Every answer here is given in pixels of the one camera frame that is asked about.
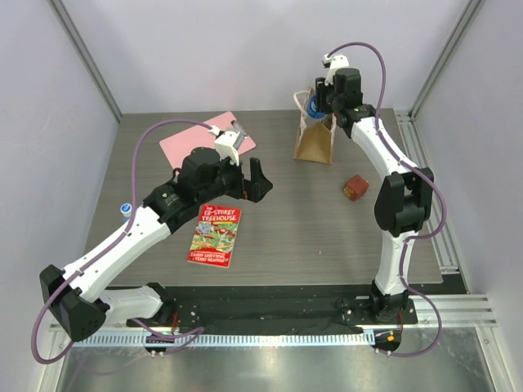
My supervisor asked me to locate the white slotted cable duct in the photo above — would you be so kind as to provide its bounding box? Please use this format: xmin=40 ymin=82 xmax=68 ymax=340
xmin=74 ymin=330 xmax=375 ymax=348

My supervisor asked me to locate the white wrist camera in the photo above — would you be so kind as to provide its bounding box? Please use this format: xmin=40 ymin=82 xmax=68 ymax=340
xmin=208 ymin=120 xmax=248 ymax=166
xmin=322 ymin=54 xmax=350 ymax=86

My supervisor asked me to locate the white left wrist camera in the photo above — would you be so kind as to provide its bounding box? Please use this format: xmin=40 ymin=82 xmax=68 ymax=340
xmin=208 ymin=120 xmax=248 ymax=166

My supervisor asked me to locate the small water bottle blue cap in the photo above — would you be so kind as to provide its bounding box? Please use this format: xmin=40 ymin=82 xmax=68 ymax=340
xmin=119 ymin=203 xmax=132 ymax=224

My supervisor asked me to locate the Pocari Sweat plastic bottle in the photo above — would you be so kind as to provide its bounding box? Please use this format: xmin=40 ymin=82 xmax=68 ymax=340
xmin=306 ymin=94 xmax=325 ymax=119

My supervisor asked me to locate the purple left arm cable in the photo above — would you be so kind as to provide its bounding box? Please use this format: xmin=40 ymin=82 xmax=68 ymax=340
xmin=30 ymin=118 xmax=216 ymax=365

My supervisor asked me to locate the pink clipboard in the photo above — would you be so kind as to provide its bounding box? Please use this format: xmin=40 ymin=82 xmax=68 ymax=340
xmin=159 ymin=112 xmax=236 ymax=168

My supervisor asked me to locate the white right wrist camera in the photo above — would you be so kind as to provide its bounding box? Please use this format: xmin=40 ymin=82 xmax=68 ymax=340
xmin=322 ymin=54 xmax=350 ymax=86

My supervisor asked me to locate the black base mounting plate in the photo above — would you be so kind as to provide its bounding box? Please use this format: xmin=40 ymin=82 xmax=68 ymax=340
xmin=125 ymin=285 xmax=418 ymax=332

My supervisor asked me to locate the burlap canvas tote bag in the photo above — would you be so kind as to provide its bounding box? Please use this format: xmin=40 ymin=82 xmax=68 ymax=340
xmin=293 ymin=87 xmax=337 ymax=165

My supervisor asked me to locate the red cube power adapter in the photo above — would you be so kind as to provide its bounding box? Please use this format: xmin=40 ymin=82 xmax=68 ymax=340
xmin=342 ymin=175 xmax=369 ymax=202

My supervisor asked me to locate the red comic paperback book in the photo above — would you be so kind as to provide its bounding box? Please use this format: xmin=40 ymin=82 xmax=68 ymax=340
xmin=187 ymin=204 xmax=242 ymax=269

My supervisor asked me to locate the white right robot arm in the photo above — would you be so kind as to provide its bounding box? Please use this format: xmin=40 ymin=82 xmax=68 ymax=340
xmin=315 ymin=65 xmax=434 ymax=323

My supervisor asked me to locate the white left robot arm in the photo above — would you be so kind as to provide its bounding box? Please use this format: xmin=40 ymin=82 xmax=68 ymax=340
xmin=39 ymin=147 xmax=273 ymax=342

